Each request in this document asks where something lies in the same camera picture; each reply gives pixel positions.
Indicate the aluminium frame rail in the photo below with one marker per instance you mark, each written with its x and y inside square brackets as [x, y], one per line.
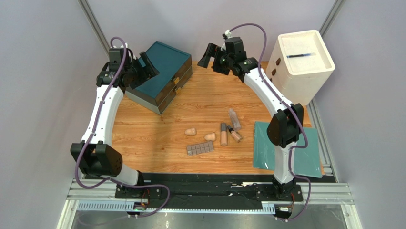
[99, 197]

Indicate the white drawer cabinet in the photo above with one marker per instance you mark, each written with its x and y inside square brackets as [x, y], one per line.
[300, 79]

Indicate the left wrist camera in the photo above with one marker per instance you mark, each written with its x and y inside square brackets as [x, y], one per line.
[117, 55]

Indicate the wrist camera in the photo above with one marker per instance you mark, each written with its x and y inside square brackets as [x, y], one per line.
[232, 44]
[117, 55]

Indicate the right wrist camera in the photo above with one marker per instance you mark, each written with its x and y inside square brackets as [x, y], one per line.
[232, 44]

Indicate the beige makeup sponge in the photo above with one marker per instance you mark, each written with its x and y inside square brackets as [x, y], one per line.
[190, 131]
[210, 137]

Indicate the small foundation bottle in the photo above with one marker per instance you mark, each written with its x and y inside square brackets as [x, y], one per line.
[234, 134]

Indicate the clear foundation bottle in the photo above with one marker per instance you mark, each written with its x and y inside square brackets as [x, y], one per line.
[234, 119]

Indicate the teal mat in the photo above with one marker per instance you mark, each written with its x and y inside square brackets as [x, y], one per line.
[306, 161]

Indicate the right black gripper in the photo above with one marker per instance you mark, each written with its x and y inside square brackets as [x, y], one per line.
[216, 59]

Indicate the eyeshadow palette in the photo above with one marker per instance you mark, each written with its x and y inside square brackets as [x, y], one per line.
[200, 148]

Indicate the blue pen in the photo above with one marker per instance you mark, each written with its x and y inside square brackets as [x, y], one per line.
[301, 55]

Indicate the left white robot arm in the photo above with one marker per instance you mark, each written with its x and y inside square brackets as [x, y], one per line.
[94, 154]

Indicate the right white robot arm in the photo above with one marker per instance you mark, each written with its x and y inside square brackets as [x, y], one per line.
[286, 124]

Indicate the tall foundation tube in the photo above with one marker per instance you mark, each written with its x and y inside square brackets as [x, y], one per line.
[223, 134]

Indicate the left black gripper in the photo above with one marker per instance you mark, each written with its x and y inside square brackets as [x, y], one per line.
[143, 76]

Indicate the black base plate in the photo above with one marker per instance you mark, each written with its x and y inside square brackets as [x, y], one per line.
[208, 191]

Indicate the teal drawer organizer box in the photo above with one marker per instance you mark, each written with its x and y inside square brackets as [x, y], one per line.
[175, 67]

